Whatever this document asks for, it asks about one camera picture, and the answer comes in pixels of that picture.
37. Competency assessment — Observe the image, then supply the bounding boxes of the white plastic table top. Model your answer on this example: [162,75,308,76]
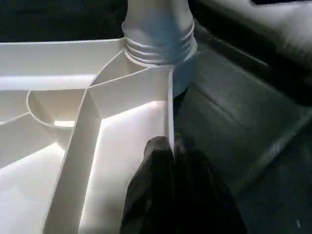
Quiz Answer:
[0,38,177,234]

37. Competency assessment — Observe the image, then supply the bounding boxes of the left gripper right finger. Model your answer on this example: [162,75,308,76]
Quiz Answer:
[174,134,249,234]

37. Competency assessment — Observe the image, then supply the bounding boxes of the black work mat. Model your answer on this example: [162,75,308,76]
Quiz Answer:
[172,19,312,234]

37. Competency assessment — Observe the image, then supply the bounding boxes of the white plastic table leg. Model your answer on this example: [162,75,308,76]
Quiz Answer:
[120,0,198,97]

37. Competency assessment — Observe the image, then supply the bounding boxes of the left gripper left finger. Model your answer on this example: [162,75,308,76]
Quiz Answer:
[119,136,175,234]

